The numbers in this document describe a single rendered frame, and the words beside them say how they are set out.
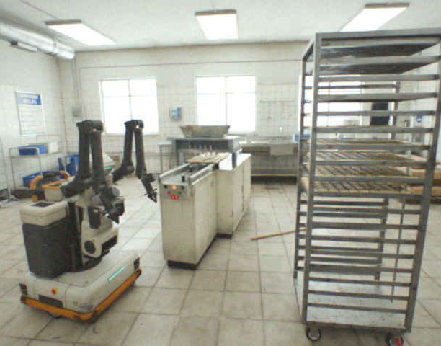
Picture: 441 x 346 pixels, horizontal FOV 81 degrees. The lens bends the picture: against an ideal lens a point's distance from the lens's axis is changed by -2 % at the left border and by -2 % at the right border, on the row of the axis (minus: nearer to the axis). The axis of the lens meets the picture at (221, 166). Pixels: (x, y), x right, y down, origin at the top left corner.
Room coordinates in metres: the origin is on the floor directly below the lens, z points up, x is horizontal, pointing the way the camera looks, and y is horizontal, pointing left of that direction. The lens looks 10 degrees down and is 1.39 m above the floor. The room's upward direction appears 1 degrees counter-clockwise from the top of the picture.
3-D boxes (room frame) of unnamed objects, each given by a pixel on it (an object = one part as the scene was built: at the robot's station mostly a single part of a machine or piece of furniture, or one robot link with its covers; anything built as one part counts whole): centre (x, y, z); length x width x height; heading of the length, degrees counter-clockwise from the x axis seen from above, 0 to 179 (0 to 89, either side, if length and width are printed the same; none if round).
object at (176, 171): (3.22, 0.29, 0.87); 2.01 x 0.03 x 0.07; 165
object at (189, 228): (2.58, 0.31, 0.45); 0.70 x 0.34 x 0.90; 165
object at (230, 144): (3.07, 0.18, 1.01); 0.72 x 0.33 x 0.34; 75
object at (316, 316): (1.61, -0.84, 0.93); 0.64 x 0.51 x 1.78; 81
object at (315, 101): (1.44, -0.51, 0.97); 0.03 x 0.03 x 1.70; 81
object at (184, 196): (2.23, 0.41, 0.77); 0.24 x 0.04 x 0.14; 75
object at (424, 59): (1.42, -0.81, 1.68); 0.64 x 0.03 x 0.03; 81
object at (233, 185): (3.53, 0.05, 0.42); 1.28 x 0.72 x 0.84; 165
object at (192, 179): (3.14, 0.01, 0.87); 2.01 x 0.03 x 0.07; 165
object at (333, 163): (1.42, -0.81, 1.14); 0.64 x 0.03 x 0.03; 81
